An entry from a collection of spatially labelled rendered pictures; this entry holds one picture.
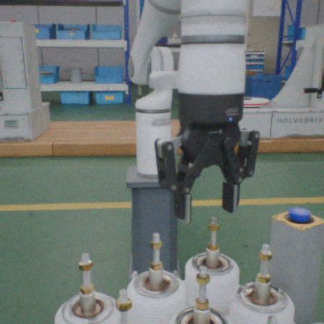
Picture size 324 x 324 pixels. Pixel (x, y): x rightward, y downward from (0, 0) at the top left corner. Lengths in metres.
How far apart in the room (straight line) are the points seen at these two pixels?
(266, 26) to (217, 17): 6.51
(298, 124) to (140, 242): 1.84
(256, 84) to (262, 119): 2.39
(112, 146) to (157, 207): 1.46
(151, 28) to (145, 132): 0.26
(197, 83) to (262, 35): 6.49
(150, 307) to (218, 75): 0.37
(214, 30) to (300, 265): 0.49
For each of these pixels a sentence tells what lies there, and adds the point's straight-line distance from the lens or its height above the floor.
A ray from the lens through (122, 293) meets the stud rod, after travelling 0.47.
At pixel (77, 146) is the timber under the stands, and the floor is 0.06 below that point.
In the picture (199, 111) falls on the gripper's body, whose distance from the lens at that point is 0.42.
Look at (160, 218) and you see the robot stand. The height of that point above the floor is 0.19.
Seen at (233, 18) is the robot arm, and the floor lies 0.65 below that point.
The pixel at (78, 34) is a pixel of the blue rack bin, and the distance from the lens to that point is 5.17.
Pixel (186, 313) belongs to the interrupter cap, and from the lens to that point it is 0.59.
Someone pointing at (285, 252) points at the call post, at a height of 0.25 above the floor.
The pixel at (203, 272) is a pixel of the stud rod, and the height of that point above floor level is 0.34.
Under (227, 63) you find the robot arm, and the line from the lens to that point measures 0.42.
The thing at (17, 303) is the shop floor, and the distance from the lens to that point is 1.11.
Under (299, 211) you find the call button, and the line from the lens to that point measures 0.77.
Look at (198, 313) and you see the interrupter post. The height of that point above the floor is 0.28.
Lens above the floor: 0.61
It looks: 16 degrees down
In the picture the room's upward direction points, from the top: straight up
